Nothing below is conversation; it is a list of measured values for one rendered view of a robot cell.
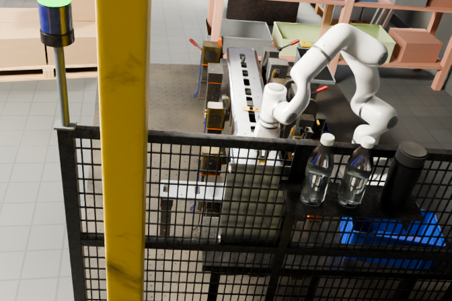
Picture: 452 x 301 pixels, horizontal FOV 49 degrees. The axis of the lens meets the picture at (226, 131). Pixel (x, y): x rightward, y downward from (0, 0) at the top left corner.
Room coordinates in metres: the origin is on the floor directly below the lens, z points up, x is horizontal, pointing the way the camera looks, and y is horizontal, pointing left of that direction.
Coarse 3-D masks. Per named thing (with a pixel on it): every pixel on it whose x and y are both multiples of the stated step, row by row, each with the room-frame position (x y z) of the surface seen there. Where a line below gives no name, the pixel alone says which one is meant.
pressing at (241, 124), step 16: (240, 48) 2.76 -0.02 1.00; (240, 64) 2.54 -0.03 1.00; (256, 64) 2.57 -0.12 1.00; (240, 80) 2.36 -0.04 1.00; (256, 80) 2.39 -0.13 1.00; (240, 96) 2.19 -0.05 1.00; (256, 96) 2.21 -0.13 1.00; (240, 112) 2.03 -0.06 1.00; (256, 112) 2.05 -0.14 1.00; (240, 128) 1.89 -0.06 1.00; (240, 160) 1.66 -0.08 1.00
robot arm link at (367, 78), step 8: (344, 56) 1.90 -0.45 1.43; (352, 56) 1.86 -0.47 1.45; (352, 64) 1.89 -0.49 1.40; (360, 64) 1.88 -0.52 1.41; (360, 72) 1.87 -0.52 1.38; (368, 72) 1.87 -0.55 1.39; (376, 72) 1.88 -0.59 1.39; (360, 80) 1.87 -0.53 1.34; (368, 80) 1.86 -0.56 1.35; (376, 80) 1.87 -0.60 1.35; (360, 88) 1.89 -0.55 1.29; (368, 88) 1.87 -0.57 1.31; (376, 88) 1.88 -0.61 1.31; (360, 96) 1.92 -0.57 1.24; (368, 96) 1.90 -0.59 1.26; (352, 104) 1.98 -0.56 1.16; (360, 104) 1.96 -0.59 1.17; (360, 112) 1.95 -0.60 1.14
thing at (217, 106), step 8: (208, 104) 1.99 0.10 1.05; (216, 104) 2.00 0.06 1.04; (208, 112) 1.97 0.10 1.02; (216, 112) 1.97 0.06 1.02; (224, 112) 1.97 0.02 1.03; (208, 120) 1.96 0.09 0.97; (216, 120) 1.97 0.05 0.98; (224, 120) 1.98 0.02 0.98; (208, 128) 1.96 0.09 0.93; (216, 128) 1.97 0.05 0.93
